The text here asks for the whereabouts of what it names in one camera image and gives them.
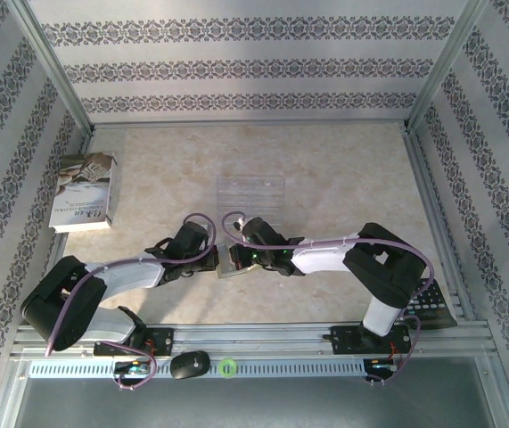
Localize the grey metal tray panel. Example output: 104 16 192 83
12 356 500 428

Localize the white heritage cultural book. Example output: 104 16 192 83
48 151 118 234

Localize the black computer mouse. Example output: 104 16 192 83
168 350 211 381

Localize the aluminium frame rail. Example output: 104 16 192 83
11 323 492 358
51 131 94 259
403 128 478 322
89 119 409 131

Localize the clear plastic card holder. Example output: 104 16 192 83
216 242 258 281

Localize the aluminium frame post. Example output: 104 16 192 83
11 0 95 137
401 0 495 135

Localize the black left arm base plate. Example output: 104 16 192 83
93 326 176 358

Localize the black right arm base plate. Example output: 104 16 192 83
330 325 412 357

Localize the slotted metal cable rail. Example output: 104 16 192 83
28 358 366 380

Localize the black calculator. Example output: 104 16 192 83
403 278 458 332

